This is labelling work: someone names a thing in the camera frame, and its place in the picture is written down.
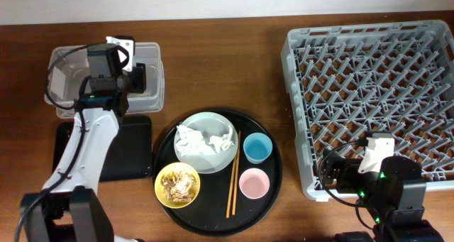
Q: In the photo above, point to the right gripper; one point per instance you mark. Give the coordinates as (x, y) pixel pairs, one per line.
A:
(348, 168)

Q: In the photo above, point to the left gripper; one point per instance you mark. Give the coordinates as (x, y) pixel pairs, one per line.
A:
(139, 76)

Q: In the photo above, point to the pink cup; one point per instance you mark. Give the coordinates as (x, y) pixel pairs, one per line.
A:
(254, 183)

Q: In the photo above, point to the blue cup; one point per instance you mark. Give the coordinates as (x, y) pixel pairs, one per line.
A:
(257, 147)

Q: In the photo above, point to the large white tissue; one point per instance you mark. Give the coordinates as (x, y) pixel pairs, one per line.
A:
(192, 142)

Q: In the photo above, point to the small white tissue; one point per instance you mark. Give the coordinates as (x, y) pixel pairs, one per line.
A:
(222, 143)

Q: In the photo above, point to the yellow bowl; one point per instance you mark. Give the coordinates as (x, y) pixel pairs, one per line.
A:
(168, 169)

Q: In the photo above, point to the food scraps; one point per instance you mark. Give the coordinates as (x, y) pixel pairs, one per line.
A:
(179, 187)

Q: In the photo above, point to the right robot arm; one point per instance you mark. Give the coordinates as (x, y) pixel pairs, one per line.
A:
(393, 196)

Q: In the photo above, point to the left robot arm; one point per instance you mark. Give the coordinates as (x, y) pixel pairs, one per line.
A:
(67, 208)

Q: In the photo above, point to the grey dishwasher rack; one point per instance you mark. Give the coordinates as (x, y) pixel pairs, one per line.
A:
(346, 80)

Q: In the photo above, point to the clear plastic bin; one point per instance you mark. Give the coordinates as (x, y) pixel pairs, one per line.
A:
(67, 76)

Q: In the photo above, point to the black rectangular tray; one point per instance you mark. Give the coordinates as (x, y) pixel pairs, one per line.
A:
(130, 154)

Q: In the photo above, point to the right wooden chopstick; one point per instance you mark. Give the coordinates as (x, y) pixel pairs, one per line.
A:
(235, 183)

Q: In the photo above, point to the wooden chopstick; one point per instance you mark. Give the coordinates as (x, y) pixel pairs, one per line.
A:
(235, 183)
(231, 187)

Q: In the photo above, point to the left wooden chopstick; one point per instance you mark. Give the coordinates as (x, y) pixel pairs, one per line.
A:
(231, 187)

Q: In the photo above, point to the round black tray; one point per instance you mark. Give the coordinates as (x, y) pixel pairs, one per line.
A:
(206, 215)

